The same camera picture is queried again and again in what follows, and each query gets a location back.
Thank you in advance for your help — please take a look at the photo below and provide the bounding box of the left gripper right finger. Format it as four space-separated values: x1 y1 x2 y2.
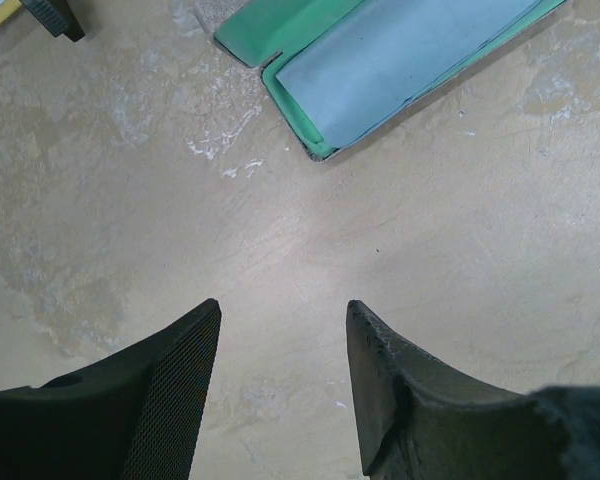
346 300 600 479

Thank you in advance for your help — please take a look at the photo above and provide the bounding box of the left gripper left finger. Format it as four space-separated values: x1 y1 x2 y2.
0 299 221 479

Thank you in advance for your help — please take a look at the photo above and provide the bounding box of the green lined glasses case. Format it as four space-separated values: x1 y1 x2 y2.
207 0 557 162

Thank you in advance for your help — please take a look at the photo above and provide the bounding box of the light blue cleaning cloth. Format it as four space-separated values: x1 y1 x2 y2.
276 0 536 148

